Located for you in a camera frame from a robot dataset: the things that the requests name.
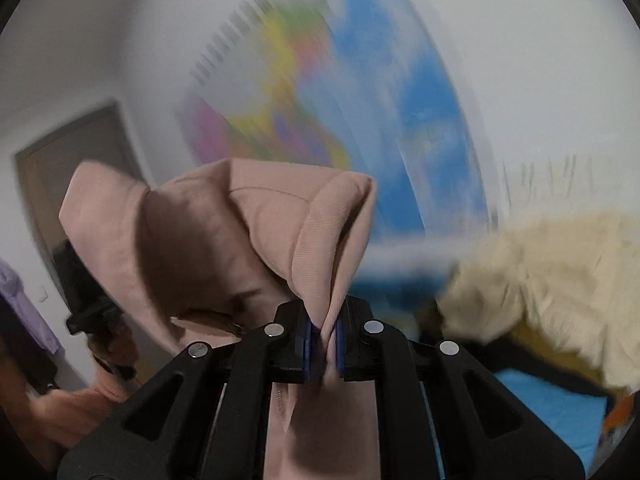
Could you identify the colourful wall map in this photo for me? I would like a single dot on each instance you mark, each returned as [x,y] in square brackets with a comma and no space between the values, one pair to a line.
[352,84]

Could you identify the purple garment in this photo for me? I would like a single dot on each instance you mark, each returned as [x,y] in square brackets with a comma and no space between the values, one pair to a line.
[12,290]

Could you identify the black garment on bed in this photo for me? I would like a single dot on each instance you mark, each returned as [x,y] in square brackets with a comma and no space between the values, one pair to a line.
[503,354]

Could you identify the pink jacket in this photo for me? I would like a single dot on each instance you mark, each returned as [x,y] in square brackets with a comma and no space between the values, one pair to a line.
[211,255]

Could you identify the mustard yellow garment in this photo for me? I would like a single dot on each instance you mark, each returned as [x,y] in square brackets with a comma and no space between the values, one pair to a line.
[535,343]

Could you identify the black garment near door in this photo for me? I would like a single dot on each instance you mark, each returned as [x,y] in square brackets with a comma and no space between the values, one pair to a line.
[34,363]

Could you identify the person's left hand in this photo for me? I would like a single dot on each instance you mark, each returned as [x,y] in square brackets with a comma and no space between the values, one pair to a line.
[115,350]

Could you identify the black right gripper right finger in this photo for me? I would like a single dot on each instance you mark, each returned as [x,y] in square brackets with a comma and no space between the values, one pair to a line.
[439,413]

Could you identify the blue bed sheet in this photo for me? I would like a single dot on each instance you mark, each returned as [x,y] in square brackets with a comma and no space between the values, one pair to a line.
[576,418]

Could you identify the cream fleece garment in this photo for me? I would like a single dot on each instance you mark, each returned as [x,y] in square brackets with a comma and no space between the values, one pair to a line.
[576,280]

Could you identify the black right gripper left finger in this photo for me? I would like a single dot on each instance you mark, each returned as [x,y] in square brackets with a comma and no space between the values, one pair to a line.
[205,415]

